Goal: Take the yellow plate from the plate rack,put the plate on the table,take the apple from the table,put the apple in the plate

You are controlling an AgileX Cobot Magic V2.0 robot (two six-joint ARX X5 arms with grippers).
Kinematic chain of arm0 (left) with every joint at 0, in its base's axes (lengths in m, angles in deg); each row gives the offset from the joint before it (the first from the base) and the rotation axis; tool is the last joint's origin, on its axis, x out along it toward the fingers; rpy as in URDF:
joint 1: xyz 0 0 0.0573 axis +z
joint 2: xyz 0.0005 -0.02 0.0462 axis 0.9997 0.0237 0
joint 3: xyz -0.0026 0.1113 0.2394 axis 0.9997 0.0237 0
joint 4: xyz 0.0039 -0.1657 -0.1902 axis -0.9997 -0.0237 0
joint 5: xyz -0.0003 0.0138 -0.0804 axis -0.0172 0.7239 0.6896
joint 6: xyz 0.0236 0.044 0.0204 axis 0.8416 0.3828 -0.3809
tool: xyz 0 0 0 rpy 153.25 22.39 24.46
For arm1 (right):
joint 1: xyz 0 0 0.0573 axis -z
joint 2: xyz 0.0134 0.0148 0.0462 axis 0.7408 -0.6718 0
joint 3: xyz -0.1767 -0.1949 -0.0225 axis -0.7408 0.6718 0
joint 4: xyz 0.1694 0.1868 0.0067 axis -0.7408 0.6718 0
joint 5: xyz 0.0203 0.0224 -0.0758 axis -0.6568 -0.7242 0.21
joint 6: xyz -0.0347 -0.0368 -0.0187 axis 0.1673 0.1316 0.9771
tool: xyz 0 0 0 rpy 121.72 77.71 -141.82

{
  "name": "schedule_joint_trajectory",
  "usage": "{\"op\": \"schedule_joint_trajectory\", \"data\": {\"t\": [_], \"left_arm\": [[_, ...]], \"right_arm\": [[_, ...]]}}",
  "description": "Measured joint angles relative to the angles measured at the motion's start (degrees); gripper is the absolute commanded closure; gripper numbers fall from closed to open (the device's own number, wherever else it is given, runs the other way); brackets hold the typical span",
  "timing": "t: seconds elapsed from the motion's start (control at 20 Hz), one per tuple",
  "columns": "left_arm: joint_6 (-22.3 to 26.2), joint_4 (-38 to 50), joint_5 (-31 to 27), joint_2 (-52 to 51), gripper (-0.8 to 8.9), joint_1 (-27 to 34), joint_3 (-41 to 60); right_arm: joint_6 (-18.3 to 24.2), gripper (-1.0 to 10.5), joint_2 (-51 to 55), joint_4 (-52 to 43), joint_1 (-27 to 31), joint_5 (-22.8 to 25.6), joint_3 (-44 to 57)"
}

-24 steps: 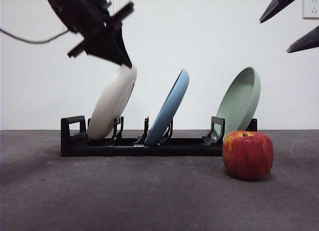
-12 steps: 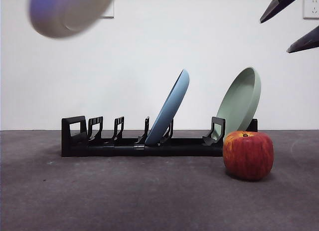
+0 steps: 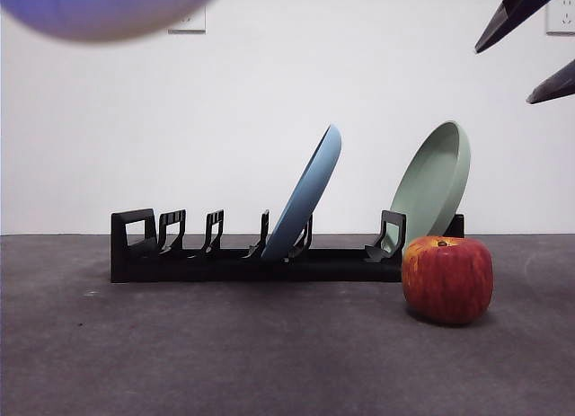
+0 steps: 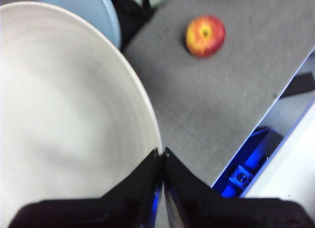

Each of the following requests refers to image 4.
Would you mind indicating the pale cream yellow plate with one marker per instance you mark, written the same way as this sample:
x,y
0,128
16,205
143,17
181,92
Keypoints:
x,y
61,102

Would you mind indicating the red yellow apple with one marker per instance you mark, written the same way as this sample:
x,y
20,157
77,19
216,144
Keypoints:
x,y
205,36

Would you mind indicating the white frame bar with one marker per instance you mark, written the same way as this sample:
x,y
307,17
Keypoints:
x,y
290,159

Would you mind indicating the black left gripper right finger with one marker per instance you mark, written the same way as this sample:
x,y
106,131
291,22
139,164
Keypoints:
x,y
209,213

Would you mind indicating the black plate rack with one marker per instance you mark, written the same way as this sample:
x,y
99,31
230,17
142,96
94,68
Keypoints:
x,y
130,18

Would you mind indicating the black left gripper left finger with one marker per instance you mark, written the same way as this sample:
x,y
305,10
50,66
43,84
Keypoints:
x,y
110,213

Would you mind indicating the blue plate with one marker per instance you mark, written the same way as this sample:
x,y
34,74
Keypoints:
x,y
73,4

